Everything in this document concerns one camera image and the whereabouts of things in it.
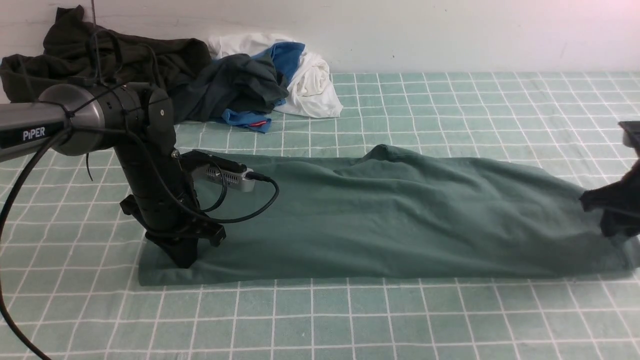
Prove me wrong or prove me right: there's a dark olive crumpled garment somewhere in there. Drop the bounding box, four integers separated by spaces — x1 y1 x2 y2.
1 6 211 103

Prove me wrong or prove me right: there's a black camera cable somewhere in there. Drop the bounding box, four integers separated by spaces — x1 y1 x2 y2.
0 0 281 360

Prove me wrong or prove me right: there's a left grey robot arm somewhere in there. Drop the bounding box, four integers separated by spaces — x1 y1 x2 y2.
1 83 226 269

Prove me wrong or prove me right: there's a green long-sleeved shirt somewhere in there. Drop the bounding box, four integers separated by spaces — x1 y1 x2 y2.
138 145 639 287

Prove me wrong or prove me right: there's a dark grey crumpled garment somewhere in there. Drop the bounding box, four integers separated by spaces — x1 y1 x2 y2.
167 54 290 124

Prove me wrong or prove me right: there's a green checkered tablecloth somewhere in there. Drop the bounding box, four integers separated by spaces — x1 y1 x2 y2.
1 71 640 360

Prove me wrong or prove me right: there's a blue crumpled garment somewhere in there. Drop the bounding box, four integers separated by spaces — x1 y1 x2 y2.
215 41 306 133

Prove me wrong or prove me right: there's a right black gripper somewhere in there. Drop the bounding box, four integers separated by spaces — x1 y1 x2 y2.
579 161 640 238

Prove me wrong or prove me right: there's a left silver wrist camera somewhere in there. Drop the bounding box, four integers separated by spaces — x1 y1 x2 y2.
178 149 256 193

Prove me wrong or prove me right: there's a white crumpled garment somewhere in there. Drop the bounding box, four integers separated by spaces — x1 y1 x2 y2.
208 32 343 119

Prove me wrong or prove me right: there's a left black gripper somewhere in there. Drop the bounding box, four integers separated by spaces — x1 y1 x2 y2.
114 145 227 269

